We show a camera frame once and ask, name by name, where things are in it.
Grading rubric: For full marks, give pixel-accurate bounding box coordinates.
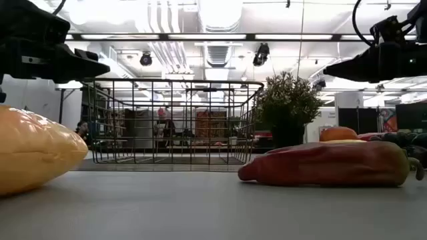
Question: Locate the colourful wall poster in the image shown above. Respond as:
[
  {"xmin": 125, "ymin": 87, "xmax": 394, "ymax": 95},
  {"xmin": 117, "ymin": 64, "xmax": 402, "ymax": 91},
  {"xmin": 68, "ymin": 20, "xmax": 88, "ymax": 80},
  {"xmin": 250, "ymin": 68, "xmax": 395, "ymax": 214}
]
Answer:
[{"xmin": 378, "ymin": 108, "xmax": 398, "ymax": 133}]

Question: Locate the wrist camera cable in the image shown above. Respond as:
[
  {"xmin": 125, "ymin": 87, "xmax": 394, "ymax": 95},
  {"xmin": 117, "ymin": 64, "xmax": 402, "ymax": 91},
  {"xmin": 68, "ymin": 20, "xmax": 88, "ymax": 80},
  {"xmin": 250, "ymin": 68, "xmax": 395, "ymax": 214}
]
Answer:
[
  {"xmin": 52, "ymin": 0, "xmax": 67, "ymax": 16},
  {"xmin": 352, "ymin": 0, "xmax": 376, "ymax": 47}
]

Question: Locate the person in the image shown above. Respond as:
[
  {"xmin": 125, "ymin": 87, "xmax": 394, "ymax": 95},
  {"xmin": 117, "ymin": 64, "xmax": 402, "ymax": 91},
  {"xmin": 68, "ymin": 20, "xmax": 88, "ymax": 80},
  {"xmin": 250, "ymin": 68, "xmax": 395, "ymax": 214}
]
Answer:
[{"xmin": 74, "ymin": 120, "xmax": 90, "ymax": 143}]

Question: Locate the orange fruit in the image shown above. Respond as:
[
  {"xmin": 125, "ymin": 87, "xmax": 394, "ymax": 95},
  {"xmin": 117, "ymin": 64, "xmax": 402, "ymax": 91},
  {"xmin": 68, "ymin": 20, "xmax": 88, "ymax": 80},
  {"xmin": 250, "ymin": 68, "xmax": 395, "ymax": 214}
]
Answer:
[{"xmin": 319, "ymin": 126, "xmax": 360, "ymax": 143}]

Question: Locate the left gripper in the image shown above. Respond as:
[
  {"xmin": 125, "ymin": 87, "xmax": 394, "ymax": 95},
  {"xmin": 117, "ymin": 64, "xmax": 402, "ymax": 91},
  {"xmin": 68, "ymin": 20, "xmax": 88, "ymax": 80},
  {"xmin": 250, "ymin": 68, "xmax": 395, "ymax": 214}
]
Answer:
[{"xmin": 0, "ymin": 36, "xmax": 111, "ymax": 85}]

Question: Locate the brown baking mat grey border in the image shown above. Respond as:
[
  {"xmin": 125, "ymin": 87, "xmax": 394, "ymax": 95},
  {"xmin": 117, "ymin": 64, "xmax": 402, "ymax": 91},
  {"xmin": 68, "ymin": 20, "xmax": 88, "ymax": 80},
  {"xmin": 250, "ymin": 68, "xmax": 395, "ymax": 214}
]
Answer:
[{"xmin": 69, "ymin": 156, "xmax": 264, "ymax": 173}]

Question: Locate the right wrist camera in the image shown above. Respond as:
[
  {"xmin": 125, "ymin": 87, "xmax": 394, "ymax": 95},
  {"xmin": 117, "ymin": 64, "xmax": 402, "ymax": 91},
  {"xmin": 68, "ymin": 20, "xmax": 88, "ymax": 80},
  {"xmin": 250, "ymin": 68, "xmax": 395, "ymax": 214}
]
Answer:
[{"xmin": 369, "ymin": 15, "xmax": 408, "ymax": 44}]

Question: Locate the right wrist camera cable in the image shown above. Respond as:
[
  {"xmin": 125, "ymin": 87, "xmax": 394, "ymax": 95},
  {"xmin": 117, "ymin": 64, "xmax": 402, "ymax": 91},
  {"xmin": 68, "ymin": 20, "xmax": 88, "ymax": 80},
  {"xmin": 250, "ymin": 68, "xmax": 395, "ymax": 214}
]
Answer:
[{"xmin": 352, "ymin": 0, "xmax": 376, "ymax": 47}]

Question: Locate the wire basket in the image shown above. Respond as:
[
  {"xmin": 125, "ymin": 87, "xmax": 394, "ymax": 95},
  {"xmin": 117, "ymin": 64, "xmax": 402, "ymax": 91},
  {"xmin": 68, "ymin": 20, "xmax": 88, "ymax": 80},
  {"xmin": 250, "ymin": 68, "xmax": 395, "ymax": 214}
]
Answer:
[{"xmin": 81, "ymin": 78, "xmax": 265, "ymax": 165}]

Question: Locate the black support post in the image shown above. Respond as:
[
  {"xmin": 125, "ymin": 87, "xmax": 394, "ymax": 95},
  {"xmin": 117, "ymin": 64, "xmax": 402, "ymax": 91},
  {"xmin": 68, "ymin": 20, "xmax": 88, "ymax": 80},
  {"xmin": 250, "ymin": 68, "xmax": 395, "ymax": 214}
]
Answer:
[{"xmin": 55, "ymin": 87, "xmax": 84, "ymax": 125}]

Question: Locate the black partition panel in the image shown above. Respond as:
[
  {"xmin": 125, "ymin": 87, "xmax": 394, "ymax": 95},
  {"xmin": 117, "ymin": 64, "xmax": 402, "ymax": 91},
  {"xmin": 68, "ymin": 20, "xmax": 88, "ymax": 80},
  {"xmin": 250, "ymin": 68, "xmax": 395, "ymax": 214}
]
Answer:
[
  {"xmin": 338, "ymin": 107, "xmax": 380, "ymax": 135},
  {"xmin": 395, "ymin": 103, "xmax": 427, "ymax": 131}
]

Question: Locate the yellow orange mango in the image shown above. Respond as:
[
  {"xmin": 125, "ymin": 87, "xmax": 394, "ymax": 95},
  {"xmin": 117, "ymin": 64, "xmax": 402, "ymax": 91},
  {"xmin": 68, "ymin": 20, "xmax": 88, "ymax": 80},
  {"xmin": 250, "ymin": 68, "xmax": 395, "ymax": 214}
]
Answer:
[{"xmin": 0, "ymin": 105, "xmax": 89, "ymax": 197}]

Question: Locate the red mango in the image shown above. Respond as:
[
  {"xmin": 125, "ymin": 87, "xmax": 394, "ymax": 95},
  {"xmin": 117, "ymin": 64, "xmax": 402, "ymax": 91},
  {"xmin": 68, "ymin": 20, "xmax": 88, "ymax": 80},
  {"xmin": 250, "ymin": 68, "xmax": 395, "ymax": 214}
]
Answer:
[{"xmin": 356, "ymin": 131, "xmax": 388, "ymax": 142}]

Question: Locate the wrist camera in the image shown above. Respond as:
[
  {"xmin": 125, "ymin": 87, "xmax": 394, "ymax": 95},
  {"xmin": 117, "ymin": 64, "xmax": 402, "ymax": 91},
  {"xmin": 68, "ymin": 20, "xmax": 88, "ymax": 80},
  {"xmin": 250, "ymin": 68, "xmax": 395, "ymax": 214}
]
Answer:
[
  {"xmin": 369, "ymin": 15, "xmax": 408, "ymax": 44},
  {"xmin": 0, "ymin": 0, "xmax": 71, "ymax": 43}
]

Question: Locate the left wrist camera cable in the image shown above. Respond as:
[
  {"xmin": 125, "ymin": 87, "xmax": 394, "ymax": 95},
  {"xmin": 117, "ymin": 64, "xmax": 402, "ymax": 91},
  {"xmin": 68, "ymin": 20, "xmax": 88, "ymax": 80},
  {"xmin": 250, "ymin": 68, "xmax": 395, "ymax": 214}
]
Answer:
[{"xmin": 52, "ymin": 0, "xmax": 67, "ymax": 16}]

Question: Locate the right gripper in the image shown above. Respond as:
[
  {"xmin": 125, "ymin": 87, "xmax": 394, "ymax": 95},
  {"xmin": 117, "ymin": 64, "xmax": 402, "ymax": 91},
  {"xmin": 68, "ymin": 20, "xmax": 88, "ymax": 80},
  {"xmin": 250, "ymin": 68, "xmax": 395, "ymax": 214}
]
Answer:
[{"xmin": 322, "ymin": 39, "xmax": 427, "ymax": 84}]

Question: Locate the ceiling air vent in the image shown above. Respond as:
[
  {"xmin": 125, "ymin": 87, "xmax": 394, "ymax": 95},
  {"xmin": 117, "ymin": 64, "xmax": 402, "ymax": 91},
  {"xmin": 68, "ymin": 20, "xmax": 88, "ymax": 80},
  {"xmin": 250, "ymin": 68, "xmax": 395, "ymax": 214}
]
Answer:
[{"xmin": 203, "ymin": 43, "xmax": 234, "ymax": 69}]

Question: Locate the potted green plant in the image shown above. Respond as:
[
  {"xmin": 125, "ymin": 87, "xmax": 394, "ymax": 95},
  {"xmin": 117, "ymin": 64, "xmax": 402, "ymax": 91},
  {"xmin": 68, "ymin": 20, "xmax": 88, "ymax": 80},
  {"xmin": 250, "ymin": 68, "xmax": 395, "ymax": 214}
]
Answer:
[{"xmin": 255, "ymin": 71, "xmax": 324, "ymax": 150}]

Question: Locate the black grape bunch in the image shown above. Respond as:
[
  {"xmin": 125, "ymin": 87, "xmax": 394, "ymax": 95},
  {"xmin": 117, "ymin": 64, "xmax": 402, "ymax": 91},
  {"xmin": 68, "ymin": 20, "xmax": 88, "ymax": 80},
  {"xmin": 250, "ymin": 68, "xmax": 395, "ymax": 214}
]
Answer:
[{"xmin": 368, "ymin": 131, "xmax": 427, "ymax": 169}]

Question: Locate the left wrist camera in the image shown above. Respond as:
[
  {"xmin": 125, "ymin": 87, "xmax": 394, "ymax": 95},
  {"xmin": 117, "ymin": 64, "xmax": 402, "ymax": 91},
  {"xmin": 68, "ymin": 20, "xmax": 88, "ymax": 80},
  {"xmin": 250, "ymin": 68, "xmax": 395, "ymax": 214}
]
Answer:
[{"xmin": 0, "ymin": 0, "xmax": 71, "ymax": 43}]

